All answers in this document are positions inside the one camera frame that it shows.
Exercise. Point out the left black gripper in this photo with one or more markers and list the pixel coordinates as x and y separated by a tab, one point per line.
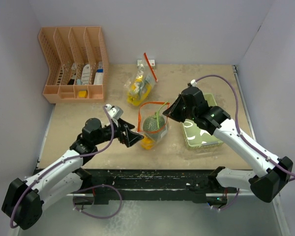
129	137

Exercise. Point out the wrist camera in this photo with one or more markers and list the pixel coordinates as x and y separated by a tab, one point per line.
114	112
193	83

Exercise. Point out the small green white box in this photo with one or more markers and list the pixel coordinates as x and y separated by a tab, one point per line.
151	62

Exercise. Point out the white remote in organizer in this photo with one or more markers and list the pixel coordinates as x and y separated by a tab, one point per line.
86	74

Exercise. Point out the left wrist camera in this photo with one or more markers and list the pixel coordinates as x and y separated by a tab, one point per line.
114	112

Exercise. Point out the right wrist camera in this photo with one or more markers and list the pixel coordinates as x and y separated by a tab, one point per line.
193	83

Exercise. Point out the peach desk organizer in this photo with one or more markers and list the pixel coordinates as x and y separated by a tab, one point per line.
67	50

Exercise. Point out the yellow banana bunch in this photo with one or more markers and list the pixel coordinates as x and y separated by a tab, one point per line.
138	92

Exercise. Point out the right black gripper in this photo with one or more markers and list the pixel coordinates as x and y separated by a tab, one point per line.
172	111

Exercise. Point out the white blue box organizer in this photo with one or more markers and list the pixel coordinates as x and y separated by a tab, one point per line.
99	75

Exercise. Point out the yellow item in organizer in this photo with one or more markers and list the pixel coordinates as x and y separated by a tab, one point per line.
82	94

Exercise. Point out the netted green melon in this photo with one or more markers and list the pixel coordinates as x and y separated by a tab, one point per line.
153	123

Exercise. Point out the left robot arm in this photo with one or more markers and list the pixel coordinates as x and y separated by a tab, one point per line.
26	200

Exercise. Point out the pale green plastic basket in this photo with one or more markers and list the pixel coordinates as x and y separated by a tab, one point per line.
196	138

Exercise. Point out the clear zip bag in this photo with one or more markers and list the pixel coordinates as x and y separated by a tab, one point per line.
146	71
153	108

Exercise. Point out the black table edge rail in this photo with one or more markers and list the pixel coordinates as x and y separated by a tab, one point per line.
195	186

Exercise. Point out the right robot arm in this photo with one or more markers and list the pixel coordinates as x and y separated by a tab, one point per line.
269	173

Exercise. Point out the yellow bell pepper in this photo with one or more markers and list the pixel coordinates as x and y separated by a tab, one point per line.
147	143

